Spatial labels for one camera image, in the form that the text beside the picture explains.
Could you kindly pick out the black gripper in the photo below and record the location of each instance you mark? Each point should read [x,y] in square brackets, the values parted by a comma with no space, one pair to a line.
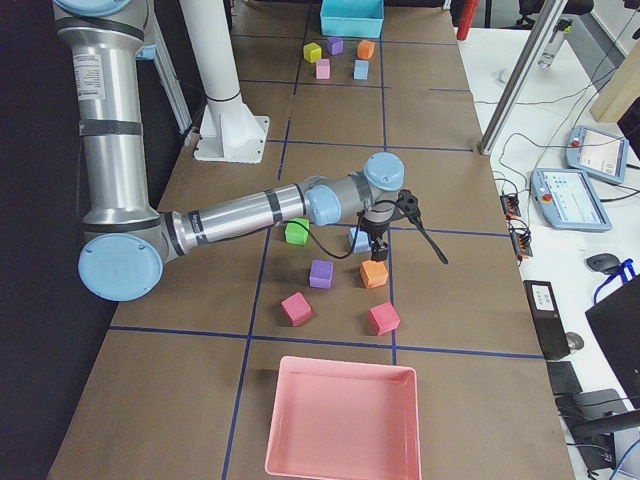
[375,231]

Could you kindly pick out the blue foam block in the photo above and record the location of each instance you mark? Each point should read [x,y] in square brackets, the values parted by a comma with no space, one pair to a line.
[359,240]
[361,69]

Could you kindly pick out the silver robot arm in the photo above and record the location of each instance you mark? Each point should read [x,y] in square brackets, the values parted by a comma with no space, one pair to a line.
[128,243]

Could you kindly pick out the orange foam block right side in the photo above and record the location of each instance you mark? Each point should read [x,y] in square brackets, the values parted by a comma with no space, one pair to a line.
[373,274]

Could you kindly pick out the orange foam block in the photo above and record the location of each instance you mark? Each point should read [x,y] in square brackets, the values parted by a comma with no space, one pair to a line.
[373,274]
[366,49]

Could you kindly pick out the purple foam block right side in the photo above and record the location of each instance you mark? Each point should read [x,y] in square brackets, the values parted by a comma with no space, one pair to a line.
[321,274]

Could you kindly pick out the purple foam block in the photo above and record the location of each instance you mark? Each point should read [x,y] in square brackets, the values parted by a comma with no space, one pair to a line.
[334,45]
[321,274]

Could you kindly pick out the crimson foam block far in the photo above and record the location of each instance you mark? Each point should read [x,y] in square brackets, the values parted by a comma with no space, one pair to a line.
[383,318]

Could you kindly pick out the crimson foam block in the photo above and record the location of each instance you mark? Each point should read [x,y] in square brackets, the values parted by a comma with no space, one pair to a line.
[297,309]
[383,318]

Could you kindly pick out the green foam block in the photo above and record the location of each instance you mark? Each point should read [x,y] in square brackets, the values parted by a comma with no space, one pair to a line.
[297,231]

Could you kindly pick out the crimson foam block near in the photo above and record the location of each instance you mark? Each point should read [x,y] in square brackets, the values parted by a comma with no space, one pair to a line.
[297,309]

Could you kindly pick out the pink plastic tray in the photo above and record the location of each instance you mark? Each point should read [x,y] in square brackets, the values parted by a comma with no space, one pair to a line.
[344,420]

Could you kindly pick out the black power supply box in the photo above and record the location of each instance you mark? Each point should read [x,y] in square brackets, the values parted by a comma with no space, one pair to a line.
[546,319]

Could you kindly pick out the pink foam block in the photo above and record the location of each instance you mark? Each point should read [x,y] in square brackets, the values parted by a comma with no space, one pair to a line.
[323,69]

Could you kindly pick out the near teach pendant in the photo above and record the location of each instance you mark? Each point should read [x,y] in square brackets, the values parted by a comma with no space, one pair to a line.
[567,200]

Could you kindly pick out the teach pendant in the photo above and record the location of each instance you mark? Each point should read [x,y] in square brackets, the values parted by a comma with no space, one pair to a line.
[567,200]
[601,155]

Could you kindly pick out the orange foam block left side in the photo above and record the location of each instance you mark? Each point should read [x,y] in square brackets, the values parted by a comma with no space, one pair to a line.
[366,49]

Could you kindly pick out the yellow foam block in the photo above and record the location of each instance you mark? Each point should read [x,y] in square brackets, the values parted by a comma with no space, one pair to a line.
[312,52]

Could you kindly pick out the purple foam block left side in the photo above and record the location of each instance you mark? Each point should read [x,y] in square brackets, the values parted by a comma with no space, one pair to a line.
[334,45]

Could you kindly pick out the black computer mouse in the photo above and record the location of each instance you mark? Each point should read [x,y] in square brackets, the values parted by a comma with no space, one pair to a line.
[605,263]

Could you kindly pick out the teal plastic bin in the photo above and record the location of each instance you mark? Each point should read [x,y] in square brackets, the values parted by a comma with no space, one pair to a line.
[352,18]

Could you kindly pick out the far teach pendant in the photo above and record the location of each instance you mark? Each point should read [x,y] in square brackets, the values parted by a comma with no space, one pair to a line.
[601,155]

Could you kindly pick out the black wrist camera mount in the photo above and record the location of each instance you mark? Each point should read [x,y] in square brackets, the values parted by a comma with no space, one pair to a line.
[408,204]

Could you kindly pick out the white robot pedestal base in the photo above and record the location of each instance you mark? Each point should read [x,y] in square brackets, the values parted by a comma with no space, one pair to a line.
[229,131]

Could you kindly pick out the aluminium frame post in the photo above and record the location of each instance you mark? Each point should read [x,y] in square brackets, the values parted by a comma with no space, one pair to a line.
[538,38]

